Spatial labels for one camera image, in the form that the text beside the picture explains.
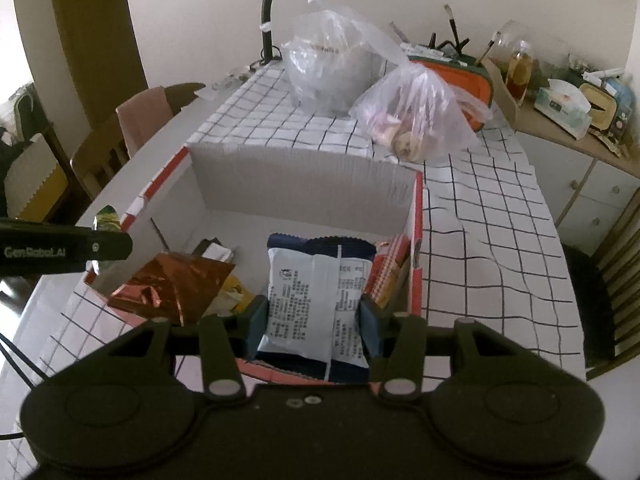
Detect orange storage case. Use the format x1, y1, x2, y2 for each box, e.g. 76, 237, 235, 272
404, 54, 496, 132

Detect light blue container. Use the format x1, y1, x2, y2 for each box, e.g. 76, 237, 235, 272
607, 77, 640, 146

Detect white yellow paper bag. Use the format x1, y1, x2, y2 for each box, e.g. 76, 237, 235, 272
5, 132, 68, 221

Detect beige small appliance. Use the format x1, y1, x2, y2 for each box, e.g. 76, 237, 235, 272
582, 82, 623, 133

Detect red cardboard box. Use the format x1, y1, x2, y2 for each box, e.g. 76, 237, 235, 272
82, 141, 426, 386

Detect green white tissue box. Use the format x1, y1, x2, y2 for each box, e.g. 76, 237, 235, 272
532, 79, 593, 141

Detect orange yellow snack packet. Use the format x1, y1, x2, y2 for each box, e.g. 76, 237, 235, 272
207, 280, 258, 317

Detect wooden chair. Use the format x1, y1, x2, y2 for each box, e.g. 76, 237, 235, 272
560, 210, 640, 381
70, 125, 132, 201

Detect white tube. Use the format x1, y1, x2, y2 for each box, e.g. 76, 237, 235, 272
582, 67, 626, 83

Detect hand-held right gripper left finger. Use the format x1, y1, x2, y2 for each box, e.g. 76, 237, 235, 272
102, 295, 271, 401

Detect red snack packet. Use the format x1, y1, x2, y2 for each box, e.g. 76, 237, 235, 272
364, 234, 415, 311

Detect dark grey snack packet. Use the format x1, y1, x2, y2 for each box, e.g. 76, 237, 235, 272
190, 239, 240, 266

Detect navy white snack packet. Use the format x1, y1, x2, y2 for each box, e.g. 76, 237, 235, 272
256, 232, 377, 382

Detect white cabinet with wooden top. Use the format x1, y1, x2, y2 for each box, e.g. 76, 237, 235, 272
482, 60, 640, 256

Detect green snack packet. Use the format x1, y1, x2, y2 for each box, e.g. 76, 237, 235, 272
91, 205, 124, 233

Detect small clear wrappers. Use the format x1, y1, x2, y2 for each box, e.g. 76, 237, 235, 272
207, 72, 251, 96

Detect amber liquid bottle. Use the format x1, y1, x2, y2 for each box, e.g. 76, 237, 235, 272
504, 42, 535, 106

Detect small pink plastic bag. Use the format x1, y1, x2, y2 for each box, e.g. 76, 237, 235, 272
350, 62, 493, 163

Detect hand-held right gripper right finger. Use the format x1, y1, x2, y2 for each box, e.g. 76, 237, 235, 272
359, 294, 538, 401

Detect brown foil snack packet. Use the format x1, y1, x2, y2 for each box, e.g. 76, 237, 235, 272
107, 252, 236, 328

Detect white checked tablecloth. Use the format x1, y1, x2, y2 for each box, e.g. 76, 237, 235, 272
0, 62, 586, 461

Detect black brush holder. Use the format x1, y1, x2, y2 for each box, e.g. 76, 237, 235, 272
427, 4, 473, 61

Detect large clear plastic bag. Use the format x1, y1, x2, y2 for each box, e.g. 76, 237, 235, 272
260, 5, 411, 117

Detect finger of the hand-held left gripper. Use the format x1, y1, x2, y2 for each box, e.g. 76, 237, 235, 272
0, 219, 133, 261

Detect black cable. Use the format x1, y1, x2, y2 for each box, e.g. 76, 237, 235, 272
0, 332, 56, 441

